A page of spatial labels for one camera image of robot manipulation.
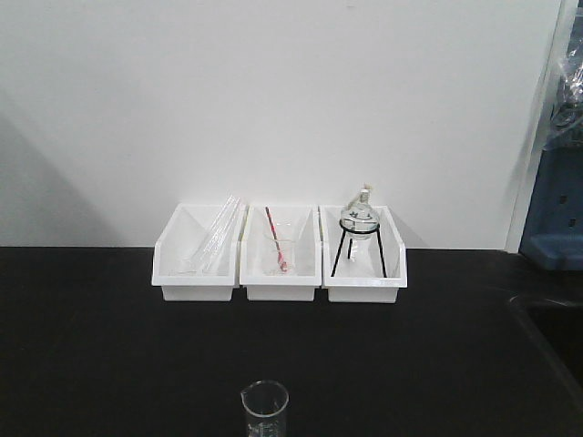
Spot clear glass beaker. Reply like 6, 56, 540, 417
240, 380, 290, 437

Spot small glass beaker in bin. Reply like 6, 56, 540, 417
261, 222, 297, 276

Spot middle white storage bin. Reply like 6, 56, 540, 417
240, 205, 322, 301

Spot white storage bin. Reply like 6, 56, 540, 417
151, 203, 246, 301
240, 205, 322, 301
319, 206, 407, 303

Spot red stirring rod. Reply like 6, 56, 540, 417
265, 207, 288, 273

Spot right white storage bin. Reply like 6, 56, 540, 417
319, 206, 407, 303

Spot glass tubes in bin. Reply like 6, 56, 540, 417
182, 196, 241, 276

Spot left white storage bin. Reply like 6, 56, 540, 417
151, 203, 246, 301

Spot blue equipment at right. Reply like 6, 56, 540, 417
519, 2, 582, 271

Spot black sink basin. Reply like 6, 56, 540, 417
508, 295, 582, 403

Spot black wire tripod stand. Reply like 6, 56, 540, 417
331, 220, 388, 279

